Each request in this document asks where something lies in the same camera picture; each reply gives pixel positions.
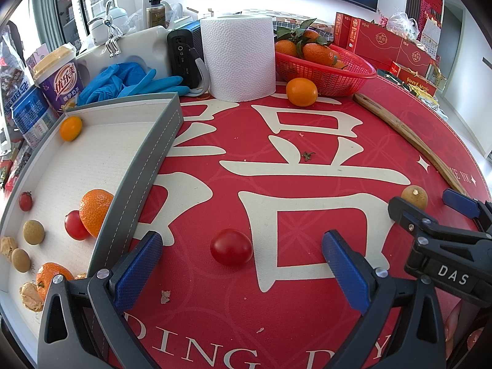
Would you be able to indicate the red round table mat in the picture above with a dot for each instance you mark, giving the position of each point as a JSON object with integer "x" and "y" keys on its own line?
{"x": 283, "y": 176}

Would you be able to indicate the white paper towel roll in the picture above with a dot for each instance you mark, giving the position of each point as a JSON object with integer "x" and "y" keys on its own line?
{"x": 240, "y": 57}

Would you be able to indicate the large orange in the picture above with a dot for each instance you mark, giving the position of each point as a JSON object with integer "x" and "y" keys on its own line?
{"x": 93, "y": 209}

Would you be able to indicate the black speaker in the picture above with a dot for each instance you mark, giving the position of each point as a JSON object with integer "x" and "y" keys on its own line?
{"x": 184, "y": 46}

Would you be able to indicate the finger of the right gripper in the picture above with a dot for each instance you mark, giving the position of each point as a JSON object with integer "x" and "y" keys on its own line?
{"x": 479, "y": 212}
{"x": 417, "y": 223}

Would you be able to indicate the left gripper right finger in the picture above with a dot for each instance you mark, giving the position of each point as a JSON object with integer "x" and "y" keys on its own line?
{"x": 417, "y": 340}

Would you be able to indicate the long wooden board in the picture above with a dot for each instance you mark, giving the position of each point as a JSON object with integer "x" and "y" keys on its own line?
{"x": 412, "y": 138}

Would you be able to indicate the red plastic fruit basket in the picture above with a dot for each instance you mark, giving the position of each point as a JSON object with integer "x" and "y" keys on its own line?
{"x": 330, "y": 82}

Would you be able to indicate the purple instant cup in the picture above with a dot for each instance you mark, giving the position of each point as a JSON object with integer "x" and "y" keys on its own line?
{"x": 58, "y": 77}

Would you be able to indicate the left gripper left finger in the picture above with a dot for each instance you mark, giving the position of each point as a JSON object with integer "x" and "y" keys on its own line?
{"x": 82, "y": 320}

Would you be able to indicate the green brown fruit by roll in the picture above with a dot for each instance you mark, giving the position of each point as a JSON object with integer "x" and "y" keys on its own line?
{"x": 415, "y": 195}

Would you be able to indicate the right operator hand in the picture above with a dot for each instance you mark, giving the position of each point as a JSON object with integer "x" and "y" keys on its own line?
{"x": 450, "y": 327}

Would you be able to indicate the blue snack package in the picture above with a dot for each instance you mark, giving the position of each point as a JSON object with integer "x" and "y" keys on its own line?
{"x": 33, "y": 116}

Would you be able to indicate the red cherry tomato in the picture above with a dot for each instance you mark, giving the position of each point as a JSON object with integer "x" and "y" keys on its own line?
{"x": 231, "y": 248}
{"x": 25, "y": 201}
{"x": 74, "y": 227}

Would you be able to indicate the blue rubber gloves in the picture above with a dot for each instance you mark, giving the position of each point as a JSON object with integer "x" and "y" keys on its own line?
{"x": 128, "y": 79}

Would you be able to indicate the grey white tray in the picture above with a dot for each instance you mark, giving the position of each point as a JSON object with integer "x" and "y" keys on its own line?
{"x": 121, "y": 147}

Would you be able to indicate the small yellow orange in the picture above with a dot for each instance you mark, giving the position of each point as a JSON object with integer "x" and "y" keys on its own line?
{"x": 70, "y": 128}

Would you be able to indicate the orange beside basket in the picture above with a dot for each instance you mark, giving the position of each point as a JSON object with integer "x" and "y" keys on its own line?
{"x": 301, "y": 92}

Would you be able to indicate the red gift box stack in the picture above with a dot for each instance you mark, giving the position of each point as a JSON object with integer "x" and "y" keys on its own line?
{"x": 378, "y": 46}

